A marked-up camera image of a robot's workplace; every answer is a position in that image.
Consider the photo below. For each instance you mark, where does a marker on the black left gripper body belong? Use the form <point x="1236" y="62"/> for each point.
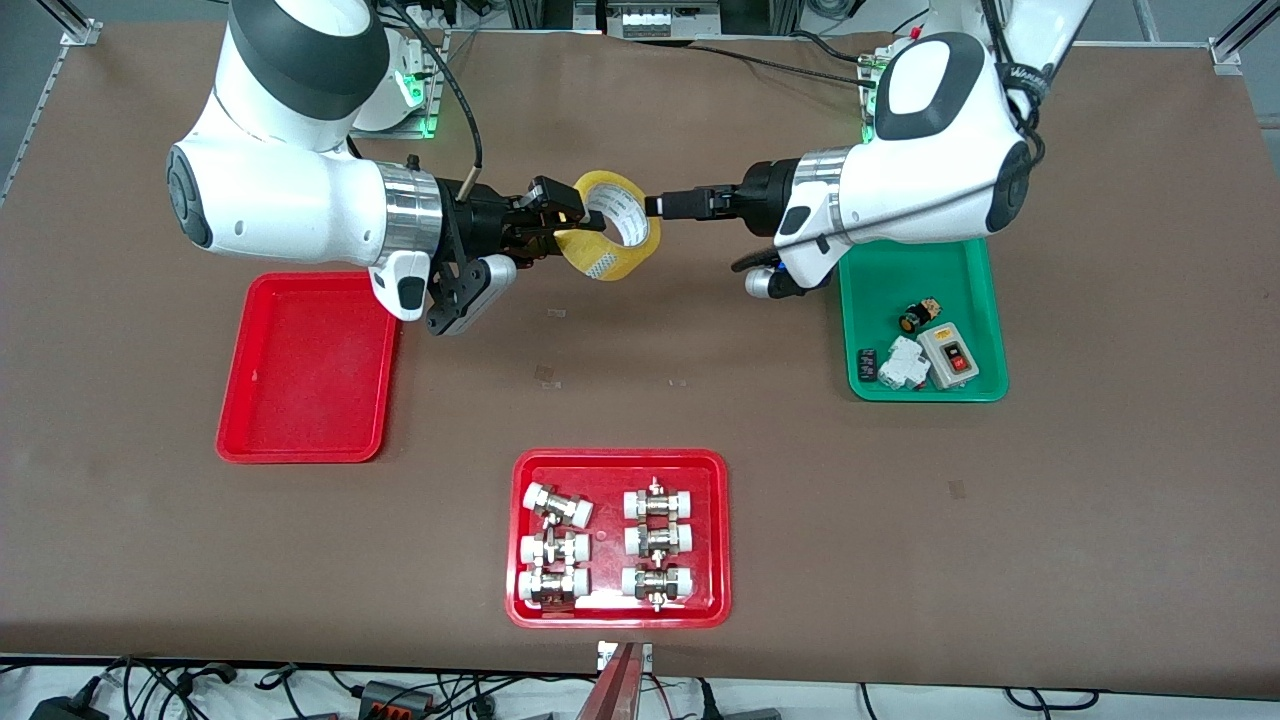
<point x="762" y="190"/>

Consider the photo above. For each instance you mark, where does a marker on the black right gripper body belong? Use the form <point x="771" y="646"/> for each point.
<point x="482" y="222"/>

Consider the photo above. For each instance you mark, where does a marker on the yellow tape roll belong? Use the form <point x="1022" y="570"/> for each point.
<point x="620" y="260"/>

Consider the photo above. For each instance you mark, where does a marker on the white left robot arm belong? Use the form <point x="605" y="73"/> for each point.
<point x="920" y="170"/>

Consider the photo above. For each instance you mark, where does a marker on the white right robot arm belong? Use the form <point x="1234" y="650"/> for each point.
<point x="280" y="180"/>

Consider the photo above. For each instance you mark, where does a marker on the green plastic tray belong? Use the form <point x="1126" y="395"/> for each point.
<point x="950" y="290"/>

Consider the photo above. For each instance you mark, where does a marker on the empty red plastic tray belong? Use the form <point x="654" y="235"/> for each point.
<point x="310" y="380"/>

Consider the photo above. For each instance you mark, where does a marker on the red tray with fittings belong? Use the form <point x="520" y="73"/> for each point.
<point x="610" y="540"/>

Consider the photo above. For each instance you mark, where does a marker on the grey power strip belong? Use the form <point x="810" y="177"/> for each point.
<point x="668" y="22"/>

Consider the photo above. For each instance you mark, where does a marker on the black yellow push button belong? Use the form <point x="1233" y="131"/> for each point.
<point x="917" y="318"/>

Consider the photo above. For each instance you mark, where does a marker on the small black relay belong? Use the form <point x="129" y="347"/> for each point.
<point x="867" y="365"/>

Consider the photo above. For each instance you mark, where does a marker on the white circuit breaker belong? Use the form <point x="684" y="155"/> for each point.
<point x="903" y="365"/>

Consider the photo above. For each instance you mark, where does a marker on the metal fitting with white caps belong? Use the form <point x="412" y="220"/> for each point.
<point x="553" y="548"/>
<point x="658" y="502"/>
<point x="658" y="540"/>
<point x="558" y="505"/>
<point x="552" y="585"/>
<point x="657" y="583"/>

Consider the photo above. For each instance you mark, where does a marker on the red aluminium profile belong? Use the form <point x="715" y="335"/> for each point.
<point x="612" y="690"/>

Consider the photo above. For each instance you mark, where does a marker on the black connector box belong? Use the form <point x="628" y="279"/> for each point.
<point x="395" y="697"/>

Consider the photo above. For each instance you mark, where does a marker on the black power adapter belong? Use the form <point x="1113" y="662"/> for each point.
<point x="65" y="708"/>

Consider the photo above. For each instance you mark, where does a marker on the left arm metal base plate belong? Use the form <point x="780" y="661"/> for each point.
<point x="868" y="95"/>

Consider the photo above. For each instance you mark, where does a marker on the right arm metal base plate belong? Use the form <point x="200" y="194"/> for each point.
<point x="432" y="80"/>

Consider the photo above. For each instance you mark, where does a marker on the grey switch box red button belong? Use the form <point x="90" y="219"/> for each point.
<point x="950" y="357"/>

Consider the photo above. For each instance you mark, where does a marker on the silver metal bracket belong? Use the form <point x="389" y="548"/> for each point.
<point x="645" y="657"/>

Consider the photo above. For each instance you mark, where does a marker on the aluminium frame rail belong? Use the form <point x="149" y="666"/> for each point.
<point x="60" y="70"/>
<point x="1240" y="40"/>

